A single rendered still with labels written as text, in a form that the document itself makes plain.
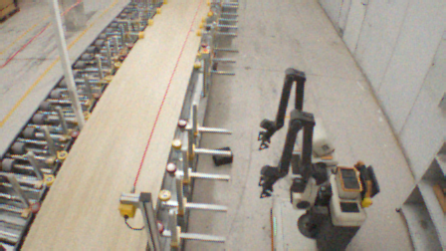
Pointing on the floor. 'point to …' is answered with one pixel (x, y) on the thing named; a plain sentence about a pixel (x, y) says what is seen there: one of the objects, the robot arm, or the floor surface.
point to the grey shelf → (427, 204)
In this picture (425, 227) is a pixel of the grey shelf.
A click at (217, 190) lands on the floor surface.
